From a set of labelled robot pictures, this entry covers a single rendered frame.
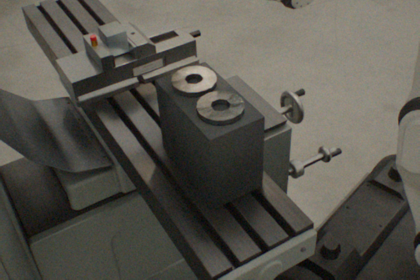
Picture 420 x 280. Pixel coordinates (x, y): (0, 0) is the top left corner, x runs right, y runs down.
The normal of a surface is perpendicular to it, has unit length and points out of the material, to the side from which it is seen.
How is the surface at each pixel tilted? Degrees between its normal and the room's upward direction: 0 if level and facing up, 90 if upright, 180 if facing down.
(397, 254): 0
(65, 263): 90
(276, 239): 0
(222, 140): 90
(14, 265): 88
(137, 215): 90
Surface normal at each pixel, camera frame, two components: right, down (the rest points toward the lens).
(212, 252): -0.04, -0.76
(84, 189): 0.51, 0.54
